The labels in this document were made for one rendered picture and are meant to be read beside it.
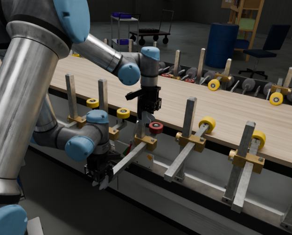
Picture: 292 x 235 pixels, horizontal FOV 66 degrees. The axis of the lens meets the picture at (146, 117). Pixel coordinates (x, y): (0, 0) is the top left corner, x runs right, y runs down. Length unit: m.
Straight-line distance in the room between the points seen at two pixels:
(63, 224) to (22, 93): 1.62
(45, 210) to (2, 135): 1.70
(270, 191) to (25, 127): 1.22
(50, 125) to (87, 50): 0.26
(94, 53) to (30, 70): 0.35
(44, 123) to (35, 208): 1.47
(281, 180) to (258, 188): 0.13
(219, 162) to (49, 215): 1.36
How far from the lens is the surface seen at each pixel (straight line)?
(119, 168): 1.04
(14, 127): 0.42
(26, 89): 0.43
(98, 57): 0.76
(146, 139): 1.21
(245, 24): 7.30
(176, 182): 1.23
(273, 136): 1.41
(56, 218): 2.02
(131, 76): 0.76
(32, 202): 2.19
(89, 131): 0.73
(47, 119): 0.72
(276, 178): 1.34
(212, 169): 1.39
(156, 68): 0.93
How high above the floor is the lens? 1.54
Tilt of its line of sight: 28 degrees down
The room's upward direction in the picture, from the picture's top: 3 degrees clockwise
